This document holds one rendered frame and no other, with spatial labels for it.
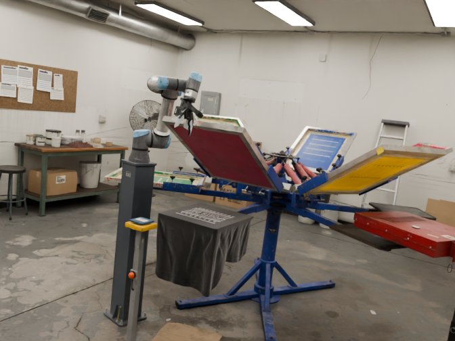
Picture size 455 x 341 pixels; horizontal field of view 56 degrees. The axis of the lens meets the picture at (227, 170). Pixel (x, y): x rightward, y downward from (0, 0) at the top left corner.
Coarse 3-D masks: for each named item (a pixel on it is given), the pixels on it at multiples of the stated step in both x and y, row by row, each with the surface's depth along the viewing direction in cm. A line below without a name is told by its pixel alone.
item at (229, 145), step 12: (204, 132) 259; (216, 132) 253; (216, 144) 270; (228, 144) 262; (240, 144) 255; (228, 156) 280; (240, 156) 272; (252, 156) 265; (240, 168) 292; (252, 168) 284; (252, 180) 304; (264, 180) 294
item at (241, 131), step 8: (168, 120) 267; (184, 120) 261; (200, 128) 256; (208, 128) 252; (216, 128) 249; (224, 128) 247; (232, 128) 244; (240, 128) 242; (176, 136) 283; (240, 136) 245; (248, 136) 248; (184, 144) 291; (248, 144) 251; (192, 152) 299; (256, 152) 260; (256, 160) 269; (264, 160) 272; (264, 168) 276; (248, 184) 314; (272, 184) 296
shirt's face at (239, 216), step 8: (176, 208) 285; (184, 208) 288; (208, 208) 296; (216, 208) 299; (176, 216) 267; (184, 216) 269; (240, 216) 286; (248, 216) 289; (200, 224) 255; (208, 224) 257; (216, 224) 259; (224, 224) 261
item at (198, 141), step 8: (176, 128) 271; (184, 128) 266; (192, 128) 261; (184, 136) 278; (192, 136) 273; (200, 136) 268; (192, 144) 285; (200, 144) 280; (208, 144) 275; (200, 152) 293; (208, 152) 288; (216, 152) 282; (200, 160) 308; (208, 160) 302; (216, 160) 296; (224, 160) 290; (208, 168) 317; (216, 168) 311; (224, 168) 304; (216, 176) 326; (224, 176) 319; (232, 176) 312
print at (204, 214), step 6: (186, 210) 283; (192, 210) 285; (198, 210) 287; (204, 210) 289; (210, 210) 291; (186, 216) 270; (192, 216) 271; (198, 216) 273; (204, 216) 275; (210, 216) 277; (216, 216) 278; (222, 216) 280; (228, 216) 282; (210, 222) 262; (216, 222) 264
